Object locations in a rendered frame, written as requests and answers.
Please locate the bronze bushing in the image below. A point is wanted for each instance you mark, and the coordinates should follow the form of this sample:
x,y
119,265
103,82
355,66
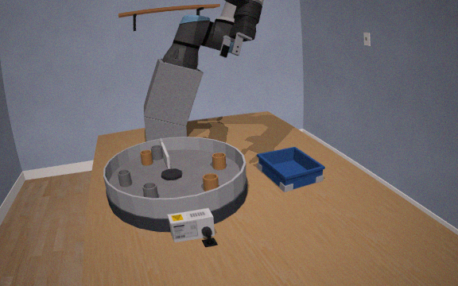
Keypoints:
x,y
219,161
210,184
146,158

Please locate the grey metal bushing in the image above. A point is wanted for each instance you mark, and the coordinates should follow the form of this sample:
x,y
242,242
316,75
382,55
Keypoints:
x,y
157,153
150,190
124,180

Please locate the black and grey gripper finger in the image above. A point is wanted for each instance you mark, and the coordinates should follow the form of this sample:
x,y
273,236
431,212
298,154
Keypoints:
x,y
225,46
238,43

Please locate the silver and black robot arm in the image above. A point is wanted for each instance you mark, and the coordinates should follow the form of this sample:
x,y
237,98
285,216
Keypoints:
x,y
194,31

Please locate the blue open crate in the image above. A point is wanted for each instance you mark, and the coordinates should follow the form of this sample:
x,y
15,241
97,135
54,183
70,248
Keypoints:
x,y
289,172

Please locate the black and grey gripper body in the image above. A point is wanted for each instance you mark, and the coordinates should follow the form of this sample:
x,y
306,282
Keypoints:
x,y
247,14

